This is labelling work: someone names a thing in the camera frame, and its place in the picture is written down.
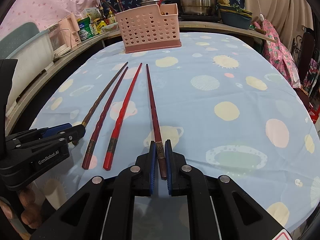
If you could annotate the maroon wavy chopstick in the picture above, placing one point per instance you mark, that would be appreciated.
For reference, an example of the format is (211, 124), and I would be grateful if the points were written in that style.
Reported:
(96, 132)

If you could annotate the left hand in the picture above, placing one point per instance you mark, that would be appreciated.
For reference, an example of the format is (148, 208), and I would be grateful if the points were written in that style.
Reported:
(31, 215)

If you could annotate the pink dotted cloth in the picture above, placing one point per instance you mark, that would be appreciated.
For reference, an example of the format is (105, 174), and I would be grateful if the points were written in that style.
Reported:
(43, 13)

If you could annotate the dark red chopstick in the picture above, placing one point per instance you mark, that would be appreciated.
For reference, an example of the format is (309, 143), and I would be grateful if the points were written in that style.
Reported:
(120, 5)
(105, 4)

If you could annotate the blue dotted tablecloth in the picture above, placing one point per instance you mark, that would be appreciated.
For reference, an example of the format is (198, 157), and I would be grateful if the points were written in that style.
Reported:
(219, 102)

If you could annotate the brown chopstick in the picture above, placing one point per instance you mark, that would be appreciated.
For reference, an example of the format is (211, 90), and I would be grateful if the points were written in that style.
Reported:
(100, 97)

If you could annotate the bright red wavy chopstick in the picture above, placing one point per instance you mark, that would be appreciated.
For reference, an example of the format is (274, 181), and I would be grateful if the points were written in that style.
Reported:
(116, 131)

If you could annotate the pink pineapple apron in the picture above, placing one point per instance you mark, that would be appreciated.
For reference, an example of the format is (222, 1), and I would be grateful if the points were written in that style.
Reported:
(278, 55)

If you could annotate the pink perforated utensil basket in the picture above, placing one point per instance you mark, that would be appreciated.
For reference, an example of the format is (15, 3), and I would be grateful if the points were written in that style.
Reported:
(149, 27)

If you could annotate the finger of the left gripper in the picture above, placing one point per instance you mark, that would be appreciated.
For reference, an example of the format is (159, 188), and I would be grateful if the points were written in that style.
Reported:
(56, 129)
(73, 134)

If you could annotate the beige curtain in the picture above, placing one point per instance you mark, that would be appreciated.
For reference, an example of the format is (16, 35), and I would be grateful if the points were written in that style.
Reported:
(289, 17)

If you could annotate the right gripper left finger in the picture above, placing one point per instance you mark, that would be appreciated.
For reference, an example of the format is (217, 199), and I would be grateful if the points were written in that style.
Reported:
(103, 208)

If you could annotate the dark maroon long chopstick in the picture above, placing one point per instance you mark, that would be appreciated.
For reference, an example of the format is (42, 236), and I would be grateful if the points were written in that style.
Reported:
(156, 129)

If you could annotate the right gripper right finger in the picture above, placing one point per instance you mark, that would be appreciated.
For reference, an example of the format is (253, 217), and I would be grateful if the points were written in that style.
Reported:
(218, 208)

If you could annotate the pink electric kettle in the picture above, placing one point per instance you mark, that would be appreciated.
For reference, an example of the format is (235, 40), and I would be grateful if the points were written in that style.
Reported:
(70, 30)

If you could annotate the yellow sauce bottle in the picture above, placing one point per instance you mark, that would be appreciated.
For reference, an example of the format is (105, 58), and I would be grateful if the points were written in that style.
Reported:
(111, 17)

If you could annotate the white dish rack box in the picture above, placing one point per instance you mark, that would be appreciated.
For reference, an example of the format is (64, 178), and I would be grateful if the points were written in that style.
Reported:
(33, 51)

